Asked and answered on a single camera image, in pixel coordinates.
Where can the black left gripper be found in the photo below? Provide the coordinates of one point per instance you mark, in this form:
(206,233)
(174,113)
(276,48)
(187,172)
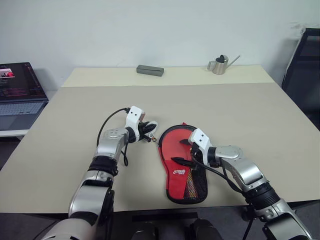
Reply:
(143,132)

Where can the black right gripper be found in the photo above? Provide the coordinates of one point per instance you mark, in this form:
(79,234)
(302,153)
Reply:
(196,157)

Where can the red table tennis paddle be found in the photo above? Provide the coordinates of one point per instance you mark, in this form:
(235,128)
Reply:
(172,147)

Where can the black red paddle case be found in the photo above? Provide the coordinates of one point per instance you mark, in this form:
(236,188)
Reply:
(176,182)

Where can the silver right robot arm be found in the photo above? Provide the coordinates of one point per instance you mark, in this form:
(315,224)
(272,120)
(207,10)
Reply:
(245,170)

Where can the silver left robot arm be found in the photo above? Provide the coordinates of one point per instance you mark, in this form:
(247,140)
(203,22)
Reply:
(110,142)

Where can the grey oblong box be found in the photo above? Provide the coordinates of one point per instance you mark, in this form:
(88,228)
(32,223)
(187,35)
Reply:
(150,70)

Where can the dark rounded shape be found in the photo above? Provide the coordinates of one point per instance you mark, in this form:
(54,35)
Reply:
(202,228)
(145,231)

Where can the small metal watering can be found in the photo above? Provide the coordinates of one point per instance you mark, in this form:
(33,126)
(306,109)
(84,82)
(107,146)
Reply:
(220,67)

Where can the open dark blue laptop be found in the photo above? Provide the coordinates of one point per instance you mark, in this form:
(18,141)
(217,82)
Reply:
(20,110)

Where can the black panel with white edge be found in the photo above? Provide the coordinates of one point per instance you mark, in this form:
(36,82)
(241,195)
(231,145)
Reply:
(305,75)

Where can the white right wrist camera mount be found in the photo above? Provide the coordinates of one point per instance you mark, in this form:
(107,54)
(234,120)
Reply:
(200,137)

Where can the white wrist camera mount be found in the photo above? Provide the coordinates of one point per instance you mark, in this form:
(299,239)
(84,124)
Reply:
(200,137)
(133,115)

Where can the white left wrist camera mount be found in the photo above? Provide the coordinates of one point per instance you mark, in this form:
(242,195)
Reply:
(133,115)

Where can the black table frame bar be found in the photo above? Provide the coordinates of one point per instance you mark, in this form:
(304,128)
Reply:
(165,217)

